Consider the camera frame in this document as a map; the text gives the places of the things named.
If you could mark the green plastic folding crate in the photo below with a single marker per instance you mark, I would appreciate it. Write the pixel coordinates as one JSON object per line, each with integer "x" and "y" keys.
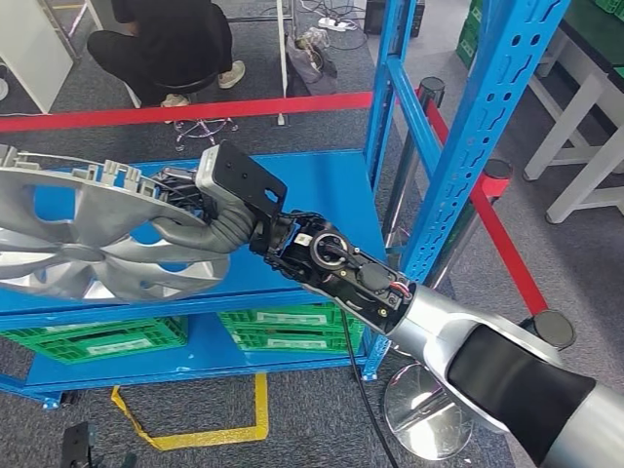
{"x": 166, "y": 326}
{"x": 244, "y": 342}
{"x": 63, "y": 352}
{"x": 234, "y": 320}

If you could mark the grey bag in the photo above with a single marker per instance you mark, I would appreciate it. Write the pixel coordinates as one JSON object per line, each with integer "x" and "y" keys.
{"x": 302, "y": 71}

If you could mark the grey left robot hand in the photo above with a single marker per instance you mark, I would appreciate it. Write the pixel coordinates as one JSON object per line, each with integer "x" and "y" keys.
{"x": 128, "y": 461}

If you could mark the red barrier belt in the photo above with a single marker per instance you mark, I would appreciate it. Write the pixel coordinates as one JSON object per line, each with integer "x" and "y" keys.
{"x": 434, "y": 119}
{"x": 511, "y": 258}
{"x": 195, "y": 111}

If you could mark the white workbench dark top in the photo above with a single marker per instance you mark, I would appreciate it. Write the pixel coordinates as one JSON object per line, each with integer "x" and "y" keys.
{"x": 585, "y": 26}

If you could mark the silver plastic wheel hubcap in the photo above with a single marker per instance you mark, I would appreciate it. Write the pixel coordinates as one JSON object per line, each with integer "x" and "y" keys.
{"x": 97, "y": 206}

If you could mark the green crate stack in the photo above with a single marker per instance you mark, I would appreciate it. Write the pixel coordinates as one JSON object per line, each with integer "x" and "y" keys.
{"x": 468, "y": 39}

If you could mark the white table leg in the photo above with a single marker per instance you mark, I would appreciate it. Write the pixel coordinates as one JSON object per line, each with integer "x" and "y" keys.
{"x": 281, "y": 45}

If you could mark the white power strip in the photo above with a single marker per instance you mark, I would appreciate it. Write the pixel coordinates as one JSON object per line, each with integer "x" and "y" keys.
{"x": 336, "y": 24}

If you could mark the blue metal shelf rack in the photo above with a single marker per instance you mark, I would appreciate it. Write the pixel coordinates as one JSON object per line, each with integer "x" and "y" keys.
{"x": 331, "y": 194}

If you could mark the yellow floor tape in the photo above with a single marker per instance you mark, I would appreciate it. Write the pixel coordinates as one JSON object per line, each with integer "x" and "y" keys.
{"x": 261, "y": 407}

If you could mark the black round stool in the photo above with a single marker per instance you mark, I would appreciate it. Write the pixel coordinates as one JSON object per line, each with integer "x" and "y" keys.
{"x": 202, "y": 129}

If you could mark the white workbench green top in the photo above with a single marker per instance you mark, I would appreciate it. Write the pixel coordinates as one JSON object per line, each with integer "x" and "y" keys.
{"x": 619, "y": 72}

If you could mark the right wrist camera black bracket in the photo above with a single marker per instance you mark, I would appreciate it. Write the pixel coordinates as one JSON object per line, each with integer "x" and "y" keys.
{"x": 244, "y": 174}

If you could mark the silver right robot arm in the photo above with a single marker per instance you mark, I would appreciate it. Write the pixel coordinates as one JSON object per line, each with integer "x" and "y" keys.
{"x": 438, "y": 323}

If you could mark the black box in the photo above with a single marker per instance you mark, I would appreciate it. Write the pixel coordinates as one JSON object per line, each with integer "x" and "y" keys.
{"x": 416, "y": 19}

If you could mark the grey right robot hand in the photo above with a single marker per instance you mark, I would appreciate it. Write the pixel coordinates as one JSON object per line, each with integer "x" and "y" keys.
{"x": 234, "y": 229}

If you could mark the person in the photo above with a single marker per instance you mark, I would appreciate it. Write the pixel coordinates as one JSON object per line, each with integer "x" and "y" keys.
{"x": 166, "y": 39}

